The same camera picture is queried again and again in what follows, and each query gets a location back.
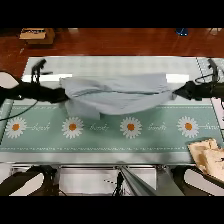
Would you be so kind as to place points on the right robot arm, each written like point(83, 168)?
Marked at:
point(213, 90)

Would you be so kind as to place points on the brown cardboard box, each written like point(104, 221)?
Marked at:
point(37, 35)

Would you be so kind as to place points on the beige garment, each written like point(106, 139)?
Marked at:
point(210, 158)

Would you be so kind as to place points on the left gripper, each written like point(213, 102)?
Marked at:
point(59, 95)

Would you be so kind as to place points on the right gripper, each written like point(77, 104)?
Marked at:
point(187, 90)

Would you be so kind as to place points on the pale blue shirt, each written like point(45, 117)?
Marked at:
point(120, 95)

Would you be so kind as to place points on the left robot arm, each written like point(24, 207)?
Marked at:
point(23, 90)

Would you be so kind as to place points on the silver frame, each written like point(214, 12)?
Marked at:
point(140, 180)

